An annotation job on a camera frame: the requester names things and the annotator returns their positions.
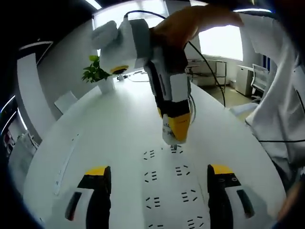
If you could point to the green potted plant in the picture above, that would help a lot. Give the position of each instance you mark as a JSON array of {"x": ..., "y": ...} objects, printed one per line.
[{"x": 96, "y": 71}]

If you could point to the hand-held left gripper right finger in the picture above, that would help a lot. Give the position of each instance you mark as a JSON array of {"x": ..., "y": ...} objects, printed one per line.
[{"x": 226, "y": 190}]

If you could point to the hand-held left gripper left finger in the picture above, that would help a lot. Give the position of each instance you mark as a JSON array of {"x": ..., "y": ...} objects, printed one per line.
[{"x": 95, "y": 190}]

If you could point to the white power strip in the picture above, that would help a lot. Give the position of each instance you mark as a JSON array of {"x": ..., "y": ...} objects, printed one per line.
[{"x": 171, "y": 190}]

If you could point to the small side table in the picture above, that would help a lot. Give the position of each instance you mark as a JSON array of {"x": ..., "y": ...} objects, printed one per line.
[{"x": 207, "y": 69}]

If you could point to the white drawer cabinet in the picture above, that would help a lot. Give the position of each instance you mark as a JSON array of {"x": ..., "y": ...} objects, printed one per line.
[{"x": 244, "y": 80}]

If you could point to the person in white coat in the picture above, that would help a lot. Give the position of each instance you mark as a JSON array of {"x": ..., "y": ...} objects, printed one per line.
[{"x": 276, "y": 83}]

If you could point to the white desk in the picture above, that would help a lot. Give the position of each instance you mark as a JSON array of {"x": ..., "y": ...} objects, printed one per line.
[{"x": 114, "y": 133}]

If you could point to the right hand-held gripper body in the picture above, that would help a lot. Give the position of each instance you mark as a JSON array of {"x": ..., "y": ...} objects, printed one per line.
[{"x": 121, "y": 47}]

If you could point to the white mesh office chair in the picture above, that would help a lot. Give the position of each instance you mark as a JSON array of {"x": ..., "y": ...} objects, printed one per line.
[{"x": 259, "y": 78}]

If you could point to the small white desk adapter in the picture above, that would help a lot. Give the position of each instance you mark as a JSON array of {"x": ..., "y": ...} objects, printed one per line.
[{"x": 121, "y": 78}]

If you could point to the white charger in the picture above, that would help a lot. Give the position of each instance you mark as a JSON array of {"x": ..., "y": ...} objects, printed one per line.
[{"x": 168, "y": 130}]

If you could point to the person's right hand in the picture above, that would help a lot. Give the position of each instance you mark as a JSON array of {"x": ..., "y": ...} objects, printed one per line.
[{"x": 181, "y": 26}]

